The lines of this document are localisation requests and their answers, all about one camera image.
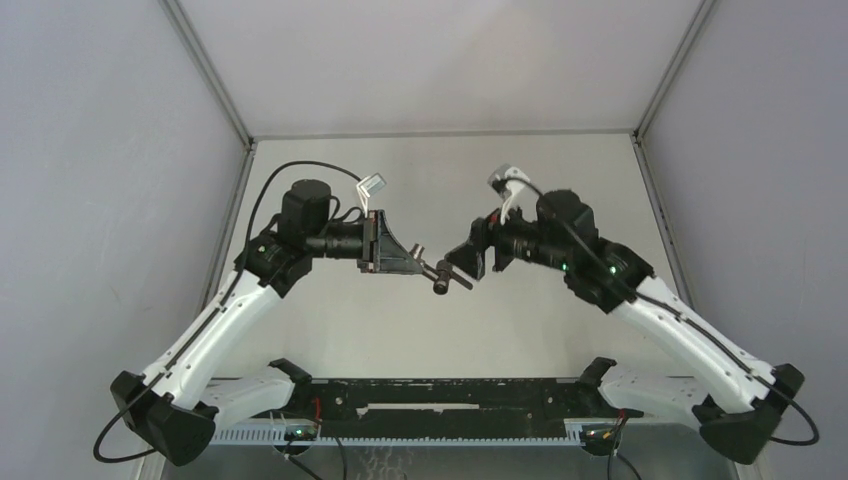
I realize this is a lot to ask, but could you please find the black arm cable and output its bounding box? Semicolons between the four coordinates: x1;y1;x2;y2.
92;160;362;464
506;175;821;447

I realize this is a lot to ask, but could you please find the silver tee pipe fitting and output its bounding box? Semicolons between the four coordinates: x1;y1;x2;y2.
409;243;438;281

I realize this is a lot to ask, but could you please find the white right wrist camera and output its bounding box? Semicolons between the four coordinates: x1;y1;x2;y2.
487;164;530;225

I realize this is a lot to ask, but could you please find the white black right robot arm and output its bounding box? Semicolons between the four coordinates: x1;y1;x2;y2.
445;190;804;465

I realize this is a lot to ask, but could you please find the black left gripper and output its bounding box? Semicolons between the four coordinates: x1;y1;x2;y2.
306;210;422;275

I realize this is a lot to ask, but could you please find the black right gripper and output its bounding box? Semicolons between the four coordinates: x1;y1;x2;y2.
444;194;570;282

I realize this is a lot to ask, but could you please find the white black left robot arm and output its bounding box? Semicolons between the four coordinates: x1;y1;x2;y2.
110;179;427;466

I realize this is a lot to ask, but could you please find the dark metal faucet handle valve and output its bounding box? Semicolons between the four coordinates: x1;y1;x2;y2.
433;260;473;295

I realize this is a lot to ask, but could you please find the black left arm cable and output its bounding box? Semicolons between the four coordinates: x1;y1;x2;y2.
92;160;362;464

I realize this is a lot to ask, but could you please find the white slotted cable duct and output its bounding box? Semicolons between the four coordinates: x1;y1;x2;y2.
211;423;584;447

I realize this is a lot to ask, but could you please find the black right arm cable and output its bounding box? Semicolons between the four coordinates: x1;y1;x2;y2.
506;175;821;447

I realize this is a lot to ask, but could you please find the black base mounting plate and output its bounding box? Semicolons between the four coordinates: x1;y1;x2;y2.
273;378;620;440

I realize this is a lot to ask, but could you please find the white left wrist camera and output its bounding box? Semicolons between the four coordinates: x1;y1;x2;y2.
356;173;386;212

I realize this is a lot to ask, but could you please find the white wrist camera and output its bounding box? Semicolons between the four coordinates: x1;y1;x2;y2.
356;173;386;212
487;164;530;225

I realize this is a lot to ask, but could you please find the aluminium frame rail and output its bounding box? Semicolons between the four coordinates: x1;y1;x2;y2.
174;139;259;335

